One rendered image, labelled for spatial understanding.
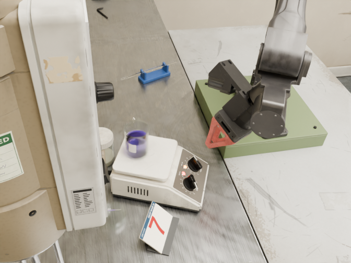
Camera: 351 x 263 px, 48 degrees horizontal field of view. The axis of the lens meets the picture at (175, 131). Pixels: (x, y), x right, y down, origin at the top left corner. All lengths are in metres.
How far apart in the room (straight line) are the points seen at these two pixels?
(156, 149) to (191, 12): 1.62
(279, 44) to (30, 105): 0.50
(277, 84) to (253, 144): 0.32
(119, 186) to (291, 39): 0.45
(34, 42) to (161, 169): 0.61
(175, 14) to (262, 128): 1.77
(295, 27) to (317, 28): 2.13
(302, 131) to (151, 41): 0.63
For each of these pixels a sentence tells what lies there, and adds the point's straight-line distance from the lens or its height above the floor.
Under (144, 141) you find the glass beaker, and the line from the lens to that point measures 0.80.
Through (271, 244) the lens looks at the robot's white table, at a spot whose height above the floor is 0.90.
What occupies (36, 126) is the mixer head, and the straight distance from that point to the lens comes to 0.27.
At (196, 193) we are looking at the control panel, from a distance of 0.84.
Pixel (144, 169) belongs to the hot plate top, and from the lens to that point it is 0.81.
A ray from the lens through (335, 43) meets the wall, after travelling 2.98.
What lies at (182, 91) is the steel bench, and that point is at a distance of 1.17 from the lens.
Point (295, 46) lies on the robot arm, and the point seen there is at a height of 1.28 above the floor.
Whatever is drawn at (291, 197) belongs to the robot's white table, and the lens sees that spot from 0.94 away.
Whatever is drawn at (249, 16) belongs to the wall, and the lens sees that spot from 2.54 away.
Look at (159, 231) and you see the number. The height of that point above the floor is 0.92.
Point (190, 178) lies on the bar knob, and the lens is 0.83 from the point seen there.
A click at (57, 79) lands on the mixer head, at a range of 0.24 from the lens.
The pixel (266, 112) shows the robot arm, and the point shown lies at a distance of 0.64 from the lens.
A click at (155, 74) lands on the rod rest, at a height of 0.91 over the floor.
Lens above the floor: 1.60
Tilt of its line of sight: 43 degrees down
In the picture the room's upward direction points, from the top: 5 degrees clockwise
